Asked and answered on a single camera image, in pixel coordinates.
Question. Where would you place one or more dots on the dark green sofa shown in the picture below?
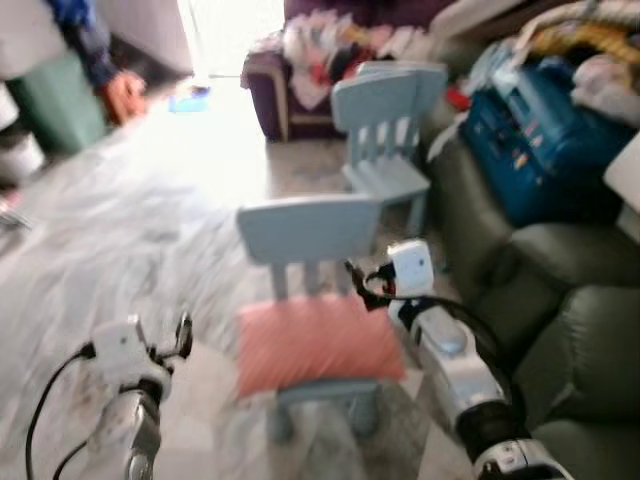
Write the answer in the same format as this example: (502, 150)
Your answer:
(560, 330)

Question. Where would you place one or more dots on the white pink cloth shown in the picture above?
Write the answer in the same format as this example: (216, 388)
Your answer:
(605, 85)

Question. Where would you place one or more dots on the white drawer box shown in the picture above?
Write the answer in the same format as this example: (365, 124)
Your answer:
(625, 175)

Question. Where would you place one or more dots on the pile of mixed clothes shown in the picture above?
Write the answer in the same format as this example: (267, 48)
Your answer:
(320, 50)

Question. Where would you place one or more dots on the purple armchair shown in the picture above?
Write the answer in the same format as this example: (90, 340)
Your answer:
(270, 110)

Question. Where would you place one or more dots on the yellow cloth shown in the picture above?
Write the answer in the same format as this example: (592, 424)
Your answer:
(585, 42)

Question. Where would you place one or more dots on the light blue child chair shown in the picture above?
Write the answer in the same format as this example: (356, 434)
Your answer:
(385, 100)
(305, 230)

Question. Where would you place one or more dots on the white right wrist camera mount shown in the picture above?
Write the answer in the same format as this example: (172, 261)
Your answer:
(412, 268)

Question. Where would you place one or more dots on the small red item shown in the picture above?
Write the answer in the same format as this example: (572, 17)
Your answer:
(457, 99)

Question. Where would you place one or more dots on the green bin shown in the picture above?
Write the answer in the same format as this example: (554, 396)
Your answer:
(55, 105)

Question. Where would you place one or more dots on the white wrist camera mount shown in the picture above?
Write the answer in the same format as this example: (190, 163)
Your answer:
(412, 268)
(125, 350)

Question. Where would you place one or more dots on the pink pillow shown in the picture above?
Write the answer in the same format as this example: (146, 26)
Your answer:
(315, 345)

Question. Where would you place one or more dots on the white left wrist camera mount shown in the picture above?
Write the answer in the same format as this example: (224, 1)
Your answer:
(125, 350)

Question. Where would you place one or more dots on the blue floor mat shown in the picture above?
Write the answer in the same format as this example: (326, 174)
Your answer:
(190, 99)

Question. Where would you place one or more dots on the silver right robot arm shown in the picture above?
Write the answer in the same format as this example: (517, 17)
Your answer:
(450, 350)

